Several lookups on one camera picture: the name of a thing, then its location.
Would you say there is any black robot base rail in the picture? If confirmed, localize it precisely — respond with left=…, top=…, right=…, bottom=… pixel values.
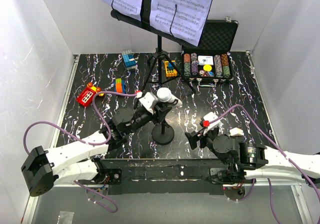
left=77, top=158, right=253, bottom=196

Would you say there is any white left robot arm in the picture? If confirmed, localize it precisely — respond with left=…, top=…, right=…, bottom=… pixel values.
left=21, top=99, right=180, bottom=197

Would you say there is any right sheet music page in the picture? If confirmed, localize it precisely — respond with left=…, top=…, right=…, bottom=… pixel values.
left=149, top=0, right=213, bottom=46

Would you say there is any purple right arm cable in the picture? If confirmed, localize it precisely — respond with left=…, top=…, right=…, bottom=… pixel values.
left=211, top=104, right=320, bottom=224

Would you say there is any red toy brick house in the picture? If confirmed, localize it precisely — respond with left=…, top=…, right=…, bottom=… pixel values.
left=76, top=82, right=102, bottom=108

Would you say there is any white microphone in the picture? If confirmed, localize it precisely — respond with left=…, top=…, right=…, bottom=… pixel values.
left=156, top=87, right=183, bottom=107

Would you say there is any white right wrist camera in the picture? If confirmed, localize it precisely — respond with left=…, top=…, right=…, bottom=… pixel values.
left=201, top=112, right=220, bottom=135

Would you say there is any playing card deck box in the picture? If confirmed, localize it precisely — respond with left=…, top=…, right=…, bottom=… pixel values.
left=198, top=55, right=214, bottom=66

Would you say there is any yellow dealer chip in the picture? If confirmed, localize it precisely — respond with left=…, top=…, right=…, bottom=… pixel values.
left=203, top=64, right=212, bottom=72

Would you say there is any yellow blue brick frame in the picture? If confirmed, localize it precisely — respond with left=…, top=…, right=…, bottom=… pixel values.
left=164, top=61, right=178, bottom=78

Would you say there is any black tripod music stand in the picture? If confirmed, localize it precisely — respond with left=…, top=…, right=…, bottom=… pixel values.
left=110, top=0, right=195, bottom=91

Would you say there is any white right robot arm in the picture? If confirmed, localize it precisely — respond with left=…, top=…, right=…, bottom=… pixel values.
left=185, top=127, right=320, bottom=188

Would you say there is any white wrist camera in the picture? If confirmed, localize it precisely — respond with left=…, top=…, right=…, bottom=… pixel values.
left=138, top=92, right=159, bottom=115
left=201, top=112, right=220, bottom=135

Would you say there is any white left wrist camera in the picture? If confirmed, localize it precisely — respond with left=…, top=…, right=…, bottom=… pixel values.
left=138, top=92, right=159, bottom=115

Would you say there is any blue white brick stack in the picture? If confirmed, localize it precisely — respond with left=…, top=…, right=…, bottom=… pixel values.
left=121, top=49, right=138, bottom=70

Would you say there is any orange blue toy car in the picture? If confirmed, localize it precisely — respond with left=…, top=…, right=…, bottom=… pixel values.
left=114, top=78, right=126, bottom=94

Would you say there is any black poker chip case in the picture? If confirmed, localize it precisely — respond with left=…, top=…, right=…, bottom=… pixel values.
left=181, top=20, right=239, bottom=83

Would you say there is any black desktop microphone stand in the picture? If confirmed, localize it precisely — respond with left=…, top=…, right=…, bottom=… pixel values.
left=151, top=103, right=175, bottom=146

